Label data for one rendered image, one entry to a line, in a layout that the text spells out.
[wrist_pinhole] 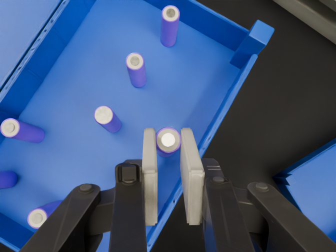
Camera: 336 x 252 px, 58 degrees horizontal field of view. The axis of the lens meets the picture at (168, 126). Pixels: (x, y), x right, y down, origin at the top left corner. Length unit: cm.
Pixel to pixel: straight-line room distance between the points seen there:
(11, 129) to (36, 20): 32
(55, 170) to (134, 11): 21
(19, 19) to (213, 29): 37
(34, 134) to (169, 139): 18
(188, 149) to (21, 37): 47
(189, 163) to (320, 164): 71
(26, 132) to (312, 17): 75
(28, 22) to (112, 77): 27
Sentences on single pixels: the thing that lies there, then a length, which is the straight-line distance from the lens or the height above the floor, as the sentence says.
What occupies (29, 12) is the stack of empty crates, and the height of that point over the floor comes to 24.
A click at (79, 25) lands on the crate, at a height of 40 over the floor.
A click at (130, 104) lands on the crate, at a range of 35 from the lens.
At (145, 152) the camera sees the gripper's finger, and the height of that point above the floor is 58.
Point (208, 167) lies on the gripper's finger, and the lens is 17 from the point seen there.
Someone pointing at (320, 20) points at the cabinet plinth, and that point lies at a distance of 90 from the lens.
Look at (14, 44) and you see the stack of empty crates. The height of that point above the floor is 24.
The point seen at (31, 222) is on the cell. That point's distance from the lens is 31.
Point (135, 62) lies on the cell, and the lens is 30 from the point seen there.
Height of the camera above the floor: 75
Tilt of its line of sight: 82 degrees down
